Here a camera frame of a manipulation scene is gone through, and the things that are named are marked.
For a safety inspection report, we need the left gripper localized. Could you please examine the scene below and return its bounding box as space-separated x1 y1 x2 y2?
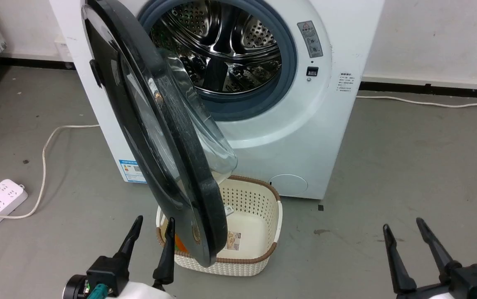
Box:
86 215 177 299

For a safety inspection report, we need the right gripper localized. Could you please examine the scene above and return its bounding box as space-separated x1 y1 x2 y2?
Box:
383 217 477 299

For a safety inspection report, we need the black round washing machine door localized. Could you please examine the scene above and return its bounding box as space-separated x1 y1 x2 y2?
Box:
81 0 239 267

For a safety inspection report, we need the white front-load washing machine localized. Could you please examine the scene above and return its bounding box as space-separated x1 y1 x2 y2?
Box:
49 0 385 201

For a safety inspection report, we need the grey rubber door gasket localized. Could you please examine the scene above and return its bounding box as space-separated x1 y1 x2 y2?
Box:
138 0 298 122

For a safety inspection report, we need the blue white energy label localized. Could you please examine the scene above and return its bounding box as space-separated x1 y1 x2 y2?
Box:
119 159 148 184

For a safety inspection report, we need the paper label in basket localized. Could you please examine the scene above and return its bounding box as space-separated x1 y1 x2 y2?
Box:
225 230 241 252

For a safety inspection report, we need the cream laundry basket brown rim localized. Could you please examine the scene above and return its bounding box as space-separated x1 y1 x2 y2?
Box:
156 175 283 277

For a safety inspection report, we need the round white filter cover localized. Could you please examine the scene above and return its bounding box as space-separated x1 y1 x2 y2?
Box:
269 174 308 196

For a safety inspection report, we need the white text sticker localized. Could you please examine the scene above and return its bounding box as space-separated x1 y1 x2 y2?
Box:
337 73 354 93

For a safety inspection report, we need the stainless steel perforated drum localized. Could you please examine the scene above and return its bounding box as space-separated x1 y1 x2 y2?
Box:
151 0 283 94

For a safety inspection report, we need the grey warning sticker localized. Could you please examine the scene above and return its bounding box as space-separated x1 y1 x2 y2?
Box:
297 21 323 59

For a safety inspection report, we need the white power strip cable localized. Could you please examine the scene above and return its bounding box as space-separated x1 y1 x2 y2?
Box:
0 124 100 219

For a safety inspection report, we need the thin white floor cable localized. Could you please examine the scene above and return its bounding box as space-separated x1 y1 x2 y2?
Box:
356 96 477 108

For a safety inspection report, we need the black door handle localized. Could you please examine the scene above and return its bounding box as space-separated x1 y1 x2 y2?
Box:
89 59 103 89

